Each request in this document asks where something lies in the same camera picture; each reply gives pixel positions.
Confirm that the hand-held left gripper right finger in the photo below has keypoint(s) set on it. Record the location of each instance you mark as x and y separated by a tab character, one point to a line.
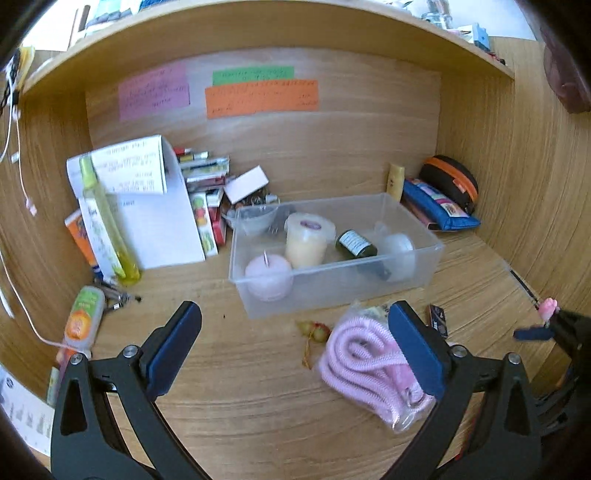
415	350

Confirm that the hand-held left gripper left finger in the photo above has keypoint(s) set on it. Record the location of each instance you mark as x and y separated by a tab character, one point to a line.
175	350

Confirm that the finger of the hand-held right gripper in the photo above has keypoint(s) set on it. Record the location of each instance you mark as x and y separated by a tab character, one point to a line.
531	334

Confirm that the black pen with pink topper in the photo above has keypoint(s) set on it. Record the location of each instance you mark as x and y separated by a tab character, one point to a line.
548	307

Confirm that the small black staple box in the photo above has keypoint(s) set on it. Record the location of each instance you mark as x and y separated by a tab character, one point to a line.
438	319

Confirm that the clear plastic storage box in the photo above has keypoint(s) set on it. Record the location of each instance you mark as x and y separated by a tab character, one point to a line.
332	286

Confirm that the wooden desktop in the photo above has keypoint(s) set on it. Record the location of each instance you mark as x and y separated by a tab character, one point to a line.
258	378

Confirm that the metal binder clips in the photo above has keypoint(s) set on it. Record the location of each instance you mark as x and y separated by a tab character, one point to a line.
115	297

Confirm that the orange fruit packet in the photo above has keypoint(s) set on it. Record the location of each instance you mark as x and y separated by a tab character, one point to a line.
83	318

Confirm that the pink candle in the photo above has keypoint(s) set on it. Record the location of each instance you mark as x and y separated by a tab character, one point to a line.
268	277

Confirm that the white folded paper booklet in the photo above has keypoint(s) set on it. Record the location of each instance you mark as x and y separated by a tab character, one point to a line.
161	230

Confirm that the dark green bottle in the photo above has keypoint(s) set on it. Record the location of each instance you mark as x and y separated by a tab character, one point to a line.
356	244

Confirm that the orange carton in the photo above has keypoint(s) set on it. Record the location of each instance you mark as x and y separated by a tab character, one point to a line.
81	240

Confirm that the blue pencil case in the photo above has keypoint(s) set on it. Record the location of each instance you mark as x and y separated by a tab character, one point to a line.
438	203

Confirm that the yellow spray bottle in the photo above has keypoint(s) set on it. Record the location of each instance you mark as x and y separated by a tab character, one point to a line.
104	217

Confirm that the clear glass bowl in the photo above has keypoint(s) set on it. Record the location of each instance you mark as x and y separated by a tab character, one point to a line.
251	219

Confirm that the cream candle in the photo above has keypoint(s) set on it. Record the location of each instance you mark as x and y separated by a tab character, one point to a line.
305	244

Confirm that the stack of books and boxes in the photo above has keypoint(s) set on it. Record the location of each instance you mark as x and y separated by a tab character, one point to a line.
203	198

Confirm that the white printed leaflet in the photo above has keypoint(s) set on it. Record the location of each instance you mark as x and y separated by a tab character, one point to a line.
27	413

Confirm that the pale yellow tube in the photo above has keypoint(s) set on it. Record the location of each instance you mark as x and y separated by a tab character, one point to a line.
395	182

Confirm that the black case with orange zip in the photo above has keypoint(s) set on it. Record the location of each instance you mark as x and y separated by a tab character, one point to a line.
450	177

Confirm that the white card box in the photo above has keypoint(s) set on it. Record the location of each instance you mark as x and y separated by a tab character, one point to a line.
245	184

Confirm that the pink sticky note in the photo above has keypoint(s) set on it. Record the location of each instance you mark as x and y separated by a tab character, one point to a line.
154	91

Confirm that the dark maroon object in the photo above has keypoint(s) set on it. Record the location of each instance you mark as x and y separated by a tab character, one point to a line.
565	69

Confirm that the orange sticky note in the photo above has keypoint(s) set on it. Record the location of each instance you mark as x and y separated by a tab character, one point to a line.
262	98

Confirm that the green sticky note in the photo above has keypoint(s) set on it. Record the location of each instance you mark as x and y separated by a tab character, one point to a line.
253	75

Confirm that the small blue box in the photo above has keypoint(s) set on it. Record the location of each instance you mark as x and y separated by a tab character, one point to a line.
481	34

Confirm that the wooden shelf board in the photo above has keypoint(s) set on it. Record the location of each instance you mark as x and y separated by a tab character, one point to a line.
277	34

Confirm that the glass jar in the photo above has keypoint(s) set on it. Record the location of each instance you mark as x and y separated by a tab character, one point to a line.
438	11

